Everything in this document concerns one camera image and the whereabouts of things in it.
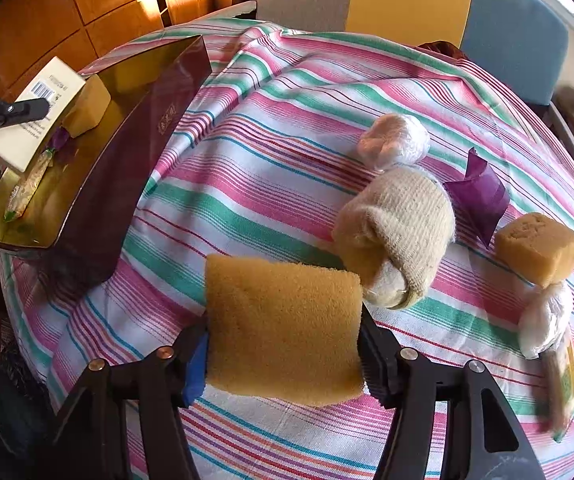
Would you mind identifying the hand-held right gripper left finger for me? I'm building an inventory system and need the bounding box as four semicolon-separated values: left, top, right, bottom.
50;320;210;480

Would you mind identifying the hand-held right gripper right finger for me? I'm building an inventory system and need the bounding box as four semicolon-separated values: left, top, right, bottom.
358;307;548;480

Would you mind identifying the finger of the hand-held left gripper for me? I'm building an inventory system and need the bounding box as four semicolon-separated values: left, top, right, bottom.
0;89;51;130

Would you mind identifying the cream carton box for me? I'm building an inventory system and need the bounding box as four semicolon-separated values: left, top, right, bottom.
0;56;87;173

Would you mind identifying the purple wrapper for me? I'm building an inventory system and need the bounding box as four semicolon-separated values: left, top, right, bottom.
442;147;511;249
47;127;75;153

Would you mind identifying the yellow sponge block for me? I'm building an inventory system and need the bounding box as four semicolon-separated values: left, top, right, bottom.
62;74;113;138

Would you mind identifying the large yellow sponge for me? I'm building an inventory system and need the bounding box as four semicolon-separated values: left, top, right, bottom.
203;253;368;407

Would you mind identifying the gold tin box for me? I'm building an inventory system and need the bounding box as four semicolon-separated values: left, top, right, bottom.
0;35;213;288

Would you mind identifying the green cracker packet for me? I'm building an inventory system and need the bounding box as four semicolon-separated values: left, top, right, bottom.
547;332;574;443

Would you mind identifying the wooden wardrobe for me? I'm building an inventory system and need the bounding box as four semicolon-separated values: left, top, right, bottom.
0;0;240;103

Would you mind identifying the rolled beige sock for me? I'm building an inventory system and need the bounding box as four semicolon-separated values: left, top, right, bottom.
332;167;456;310

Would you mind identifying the white wrapped ball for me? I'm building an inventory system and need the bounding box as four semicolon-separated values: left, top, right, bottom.
518;282;574;361
357;113;431;172

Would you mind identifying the thick yellow sponge piece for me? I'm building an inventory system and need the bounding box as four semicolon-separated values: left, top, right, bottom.
494;212;574;288

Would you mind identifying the dark red cloth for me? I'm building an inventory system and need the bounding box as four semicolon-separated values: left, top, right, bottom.
417;40;468;61

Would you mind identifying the white bed rail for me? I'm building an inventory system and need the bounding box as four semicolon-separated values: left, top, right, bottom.
187;0;258;26

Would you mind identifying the grey bed rail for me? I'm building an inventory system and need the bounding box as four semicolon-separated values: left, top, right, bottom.
547;100;574;171

